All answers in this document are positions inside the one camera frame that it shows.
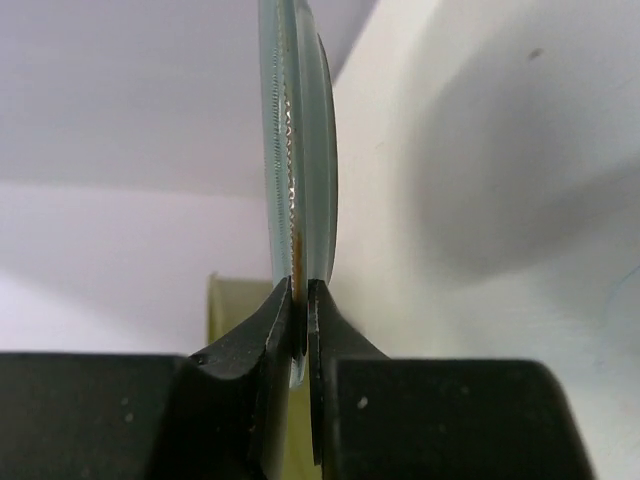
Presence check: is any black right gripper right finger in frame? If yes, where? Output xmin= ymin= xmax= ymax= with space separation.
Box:
xmin=308 ymin=280 xmax=594 ymax=479

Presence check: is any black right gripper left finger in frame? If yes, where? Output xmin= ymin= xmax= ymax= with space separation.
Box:
xmin=1 ymin=280 xmax=292 ymax=479

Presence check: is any teal blue plate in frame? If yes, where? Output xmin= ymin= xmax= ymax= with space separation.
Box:
xmin=258 ymin=1 xmax=338 ymax=388

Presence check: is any green plastic bin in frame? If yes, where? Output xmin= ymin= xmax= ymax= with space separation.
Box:
xmin=207 ymin=273 xmax=322 ymax=480

